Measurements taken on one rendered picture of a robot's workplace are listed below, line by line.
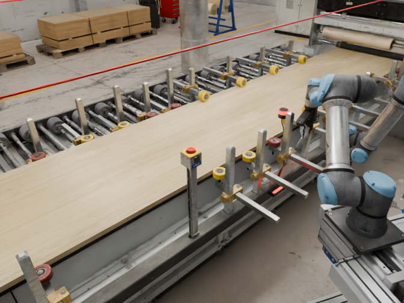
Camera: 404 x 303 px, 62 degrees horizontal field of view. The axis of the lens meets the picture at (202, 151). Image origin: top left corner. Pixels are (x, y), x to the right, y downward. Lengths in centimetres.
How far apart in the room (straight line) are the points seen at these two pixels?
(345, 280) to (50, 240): 122
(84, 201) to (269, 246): 151
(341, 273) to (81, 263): 114
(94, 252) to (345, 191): 116
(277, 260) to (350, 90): 155
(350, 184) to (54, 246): 123
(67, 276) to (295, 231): 181
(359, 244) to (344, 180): 26
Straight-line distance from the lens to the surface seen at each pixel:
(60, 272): 172
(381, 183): 136
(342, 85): 146
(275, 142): 219
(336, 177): 133
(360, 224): 144
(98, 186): 187
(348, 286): 140
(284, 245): 276
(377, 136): 171
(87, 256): 174
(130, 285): 165
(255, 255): 266
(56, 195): 189
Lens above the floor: 201
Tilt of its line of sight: 33 degrees down
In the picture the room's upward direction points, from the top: 1 degrees counter-clockwise
